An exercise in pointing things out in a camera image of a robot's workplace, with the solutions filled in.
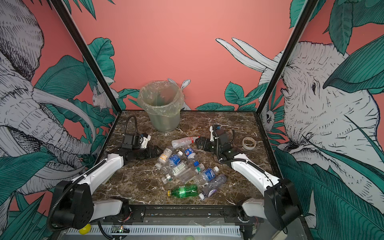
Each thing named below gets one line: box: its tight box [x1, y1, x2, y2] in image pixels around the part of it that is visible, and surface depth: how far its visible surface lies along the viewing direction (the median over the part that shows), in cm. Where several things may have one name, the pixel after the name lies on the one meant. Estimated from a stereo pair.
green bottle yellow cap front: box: [167, 184, 199, 199], surface depth 80 cm
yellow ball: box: [79, 223, 92, 235], surface depth 69 cm
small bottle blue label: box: [184, 147, 197, 161], surface depth 95 cm
